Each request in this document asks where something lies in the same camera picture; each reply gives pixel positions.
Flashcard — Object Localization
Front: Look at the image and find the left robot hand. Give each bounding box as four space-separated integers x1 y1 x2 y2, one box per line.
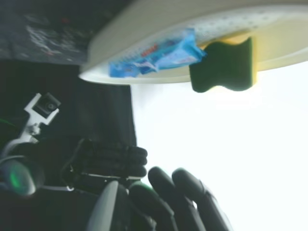
86 166 234 231

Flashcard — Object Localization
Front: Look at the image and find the blue plastic packet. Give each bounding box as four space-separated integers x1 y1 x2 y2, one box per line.
109 28 207 78

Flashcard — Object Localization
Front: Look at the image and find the yellow sponge with green side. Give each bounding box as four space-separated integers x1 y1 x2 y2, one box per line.
189 32 258 93

